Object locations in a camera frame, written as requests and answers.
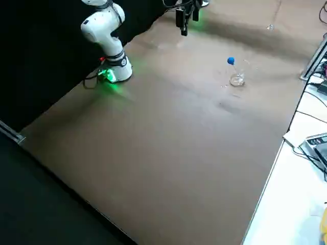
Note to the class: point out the clear glass graduated cylinder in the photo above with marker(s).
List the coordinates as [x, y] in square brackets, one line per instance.
[270, 27]

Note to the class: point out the aluminium frame post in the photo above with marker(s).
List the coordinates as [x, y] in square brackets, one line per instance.
[313, 60]
[15, 135]

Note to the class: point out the glass pipette with blue bulb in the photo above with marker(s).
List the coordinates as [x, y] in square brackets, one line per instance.
[231, 60]

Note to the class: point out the yellow box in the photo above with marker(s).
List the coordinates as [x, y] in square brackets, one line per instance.
[324, 229]

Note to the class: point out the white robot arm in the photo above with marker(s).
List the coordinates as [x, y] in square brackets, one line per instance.
[102, 28]
[205, 2]

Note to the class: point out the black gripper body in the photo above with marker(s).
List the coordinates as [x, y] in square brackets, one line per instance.
[190, 3]

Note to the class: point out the clear glass beaker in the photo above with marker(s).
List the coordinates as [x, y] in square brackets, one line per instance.
[237, 81]

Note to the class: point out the small black device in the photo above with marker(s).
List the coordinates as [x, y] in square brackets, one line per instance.
[322, 88]

